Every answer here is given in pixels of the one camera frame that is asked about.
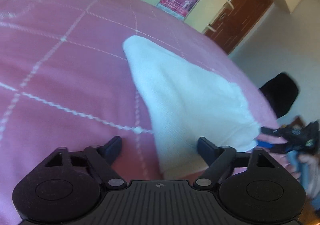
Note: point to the person right hand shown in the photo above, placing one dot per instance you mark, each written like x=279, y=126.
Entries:
x=308, y=166

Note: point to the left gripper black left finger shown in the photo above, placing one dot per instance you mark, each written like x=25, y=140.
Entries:
x=100, y=159

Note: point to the cream corner shelves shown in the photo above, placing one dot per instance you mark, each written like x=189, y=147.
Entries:
x=228, y=5

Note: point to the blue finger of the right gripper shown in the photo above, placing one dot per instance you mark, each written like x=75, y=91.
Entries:
x=272, y=147

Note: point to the white sweatpants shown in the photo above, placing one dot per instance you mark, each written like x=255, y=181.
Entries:
x=186, y=102

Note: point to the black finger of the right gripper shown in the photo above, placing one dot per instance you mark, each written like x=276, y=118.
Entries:
x=273, y=132

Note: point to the wooden chair with black jacket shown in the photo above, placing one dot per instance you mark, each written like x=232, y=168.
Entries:
x=280, y=92

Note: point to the brown wooden door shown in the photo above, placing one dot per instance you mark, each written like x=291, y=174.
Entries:
x=233, y=26

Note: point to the pink checked bedspread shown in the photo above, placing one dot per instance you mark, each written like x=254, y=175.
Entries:
x=65, y=82

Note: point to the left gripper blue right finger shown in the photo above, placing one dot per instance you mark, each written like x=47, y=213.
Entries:
x=219, y=161

